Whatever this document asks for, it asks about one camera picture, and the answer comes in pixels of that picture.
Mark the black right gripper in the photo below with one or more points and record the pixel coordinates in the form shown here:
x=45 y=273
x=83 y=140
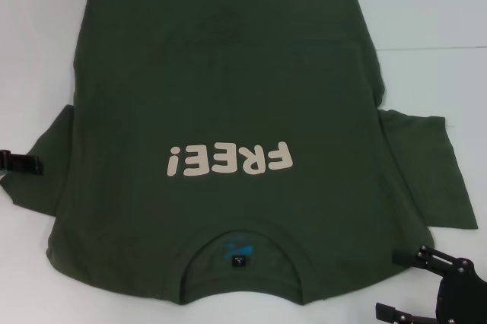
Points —
x=464 y=293

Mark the dark green FREE t-shirt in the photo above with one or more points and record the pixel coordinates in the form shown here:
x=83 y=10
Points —
x=228 y=92

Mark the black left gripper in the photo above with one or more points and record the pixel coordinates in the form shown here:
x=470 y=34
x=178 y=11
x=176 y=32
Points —
x=4 y=162

